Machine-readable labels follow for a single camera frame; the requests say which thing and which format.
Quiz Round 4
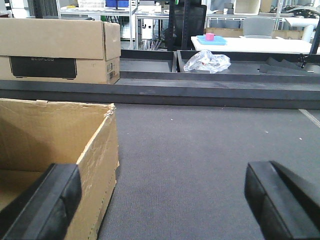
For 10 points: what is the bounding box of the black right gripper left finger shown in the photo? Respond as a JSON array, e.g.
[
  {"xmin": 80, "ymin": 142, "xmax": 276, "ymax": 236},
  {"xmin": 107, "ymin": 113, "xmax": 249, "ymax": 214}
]
[{"xmin": 0, "ymin": 163, "xmax": 82, "ymax": 240}]

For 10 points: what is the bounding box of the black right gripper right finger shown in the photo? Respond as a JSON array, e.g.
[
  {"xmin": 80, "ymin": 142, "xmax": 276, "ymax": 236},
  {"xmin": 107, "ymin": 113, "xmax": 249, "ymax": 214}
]
[{"xmin": 244, "ymin": 161, "xmax": 320, "ymax": 240}]

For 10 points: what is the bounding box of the plain brown cardboard box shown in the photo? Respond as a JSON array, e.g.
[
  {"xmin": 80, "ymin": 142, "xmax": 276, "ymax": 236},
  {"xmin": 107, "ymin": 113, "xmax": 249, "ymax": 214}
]
[{"xmin": 0, "ymin": 98, "xmax": 119, "ymax": 240}]

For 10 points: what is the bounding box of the EcoFlow cardboard box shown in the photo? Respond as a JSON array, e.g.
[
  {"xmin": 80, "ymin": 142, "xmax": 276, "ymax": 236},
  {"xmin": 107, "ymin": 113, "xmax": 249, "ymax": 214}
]
[{"xmin": 0, "ymin": 18, "xmax": 121, "ymax": 84}]

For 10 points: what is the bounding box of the crumpled clear plastic bag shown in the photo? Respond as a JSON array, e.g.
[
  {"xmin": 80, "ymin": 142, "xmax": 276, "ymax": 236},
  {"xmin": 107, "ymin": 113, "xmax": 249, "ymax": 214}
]
[{"xmin": 183, "ymin": 50, "xmax": 231, "ymax": 74}]

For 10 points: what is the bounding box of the white table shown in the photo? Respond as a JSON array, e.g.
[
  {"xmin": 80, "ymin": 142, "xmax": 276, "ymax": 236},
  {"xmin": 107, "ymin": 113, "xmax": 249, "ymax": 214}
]
[{"xmin": 191, "ymin": 36, "xmax": 312, "ymax": 54}]

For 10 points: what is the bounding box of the blue tray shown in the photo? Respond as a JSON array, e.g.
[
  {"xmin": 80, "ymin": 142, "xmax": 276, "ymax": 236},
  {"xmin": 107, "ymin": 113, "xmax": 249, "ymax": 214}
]
[{"xmin": 196, "ymin": 35, "xmax": 227, "ymax": 46}]

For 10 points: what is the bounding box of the grey office chair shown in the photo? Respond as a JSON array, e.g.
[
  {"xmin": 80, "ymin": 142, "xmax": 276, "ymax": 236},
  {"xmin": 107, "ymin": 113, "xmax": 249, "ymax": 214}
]
[{"xmin": 242, "ymin": 16, "xmax": 275, "ymax": 39}]

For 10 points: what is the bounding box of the pink cup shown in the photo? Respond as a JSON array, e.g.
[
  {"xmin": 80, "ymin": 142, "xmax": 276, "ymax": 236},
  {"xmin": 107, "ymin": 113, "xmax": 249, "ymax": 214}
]
[{"xmin": 205, "ymin": 32, "xmax": 215, "ymax": 42}]

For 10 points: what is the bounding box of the white metal shelving unit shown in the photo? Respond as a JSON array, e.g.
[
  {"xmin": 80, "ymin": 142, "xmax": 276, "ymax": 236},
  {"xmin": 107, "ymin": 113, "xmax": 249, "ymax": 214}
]
[{"xmin": 56, "ymin": 0, "xmax": 169, "ymax": 50}]

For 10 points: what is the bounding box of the black low tray frame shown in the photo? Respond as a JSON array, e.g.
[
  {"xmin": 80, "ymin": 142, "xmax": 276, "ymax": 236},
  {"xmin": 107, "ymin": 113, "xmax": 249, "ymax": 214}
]
[{"xmin": 0, "ymin": 50, "xmax": 320, "ymax": 110}]

